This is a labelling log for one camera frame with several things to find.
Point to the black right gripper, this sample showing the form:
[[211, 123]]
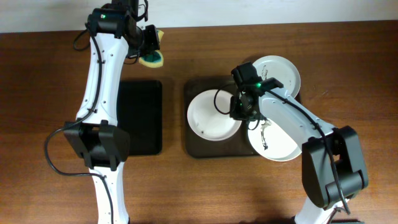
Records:
[[234, 101]]

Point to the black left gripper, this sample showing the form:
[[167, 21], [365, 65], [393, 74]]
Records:
[[153, 35]]

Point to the green yellow sponge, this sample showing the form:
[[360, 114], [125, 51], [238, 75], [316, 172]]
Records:
[[155, 59]]

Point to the white plate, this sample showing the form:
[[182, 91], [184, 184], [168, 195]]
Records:
[[271, 141]]

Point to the grey plate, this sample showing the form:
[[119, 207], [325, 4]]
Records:
[[280, 68]]

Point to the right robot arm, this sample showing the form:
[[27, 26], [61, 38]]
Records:
[[333, 166]]

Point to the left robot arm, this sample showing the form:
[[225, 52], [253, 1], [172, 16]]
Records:
[[95, 136]]

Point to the dark brown serving tray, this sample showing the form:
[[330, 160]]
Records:
[[199, 148]]

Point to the black sponge tray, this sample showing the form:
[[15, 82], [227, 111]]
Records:
[[139, 111]]

